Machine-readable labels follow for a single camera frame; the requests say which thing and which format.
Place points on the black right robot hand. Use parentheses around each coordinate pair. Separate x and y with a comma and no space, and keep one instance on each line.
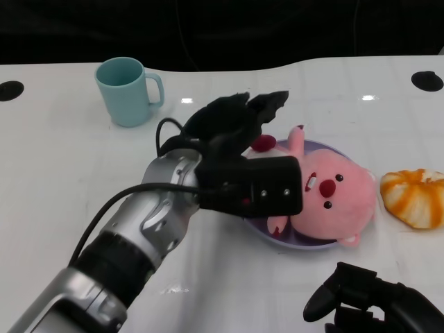
(399,305)

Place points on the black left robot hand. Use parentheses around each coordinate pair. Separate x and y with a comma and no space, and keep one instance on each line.
(225,118)

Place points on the pink plush beaver doll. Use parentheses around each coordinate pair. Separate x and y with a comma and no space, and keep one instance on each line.
(340,215)

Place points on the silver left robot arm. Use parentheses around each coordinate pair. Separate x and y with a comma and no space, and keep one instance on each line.
(138,229)

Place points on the lavender plastic plate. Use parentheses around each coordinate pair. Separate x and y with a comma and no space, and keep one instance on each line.
(255,227)

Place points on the teal plastic mug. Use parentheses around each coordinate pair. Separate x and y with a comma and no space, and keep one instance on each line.
(125,98)

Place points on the orange striped bread toy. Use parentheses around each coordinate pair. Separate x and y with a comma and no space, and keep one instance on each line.
(412,199)

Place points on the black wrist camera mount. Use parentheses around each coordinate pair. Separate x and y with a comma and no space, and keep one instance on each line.
(270,177)

